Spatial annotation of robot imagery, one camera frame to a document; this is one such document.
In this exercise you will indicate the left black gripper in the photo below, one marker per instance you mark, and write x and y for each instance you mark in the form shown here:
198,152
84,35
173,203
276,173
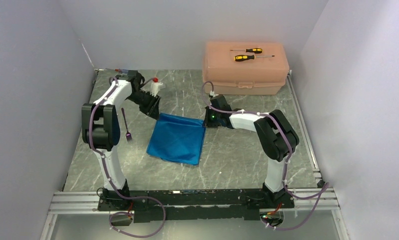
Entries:
152,109

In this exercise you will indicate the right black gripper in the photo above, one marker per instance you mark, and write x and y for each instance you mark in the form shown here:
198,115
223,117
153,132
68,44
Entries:
208,123

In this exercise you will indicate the blue cloth napkin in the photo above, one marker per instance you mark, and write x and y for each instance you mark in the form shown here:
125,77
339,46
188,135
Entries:
177,139

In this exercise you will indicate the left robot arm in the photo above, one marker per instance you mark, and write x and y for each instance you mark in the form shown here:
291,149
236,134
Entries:
100,124

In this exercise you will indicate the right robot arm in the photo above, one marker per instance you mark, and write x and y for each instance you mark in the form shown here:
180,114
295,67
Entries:
277,137

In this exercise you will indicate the purple fork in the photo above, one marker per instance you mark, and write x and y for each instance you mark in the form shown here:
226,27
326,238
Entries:
128,135

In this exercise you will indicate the blue red screwdriver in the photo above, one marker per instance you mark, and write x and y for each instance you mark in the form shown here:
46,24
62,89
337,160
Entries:
118,70

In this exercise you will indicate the peach plastic toolbox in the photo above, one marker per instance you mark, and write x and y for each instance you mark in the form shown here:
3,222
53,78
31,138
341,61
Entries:
262,76

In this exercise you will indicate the yellow black screwdriver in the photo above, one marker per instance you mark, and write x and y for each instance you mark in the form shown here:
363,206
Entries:
244,57

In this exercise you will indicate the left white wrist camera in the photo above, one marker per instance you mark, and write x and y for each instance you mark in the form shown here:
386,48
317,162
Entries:
156,86

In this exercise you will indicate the small black-handled screwdriver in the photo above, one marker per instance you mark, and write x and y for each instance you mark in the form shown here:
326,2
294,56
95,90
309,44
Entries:
255,50

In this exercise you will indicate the aluminium frame rail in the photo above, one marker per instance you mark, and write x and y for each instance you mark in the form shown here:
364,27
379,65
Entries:
86,203

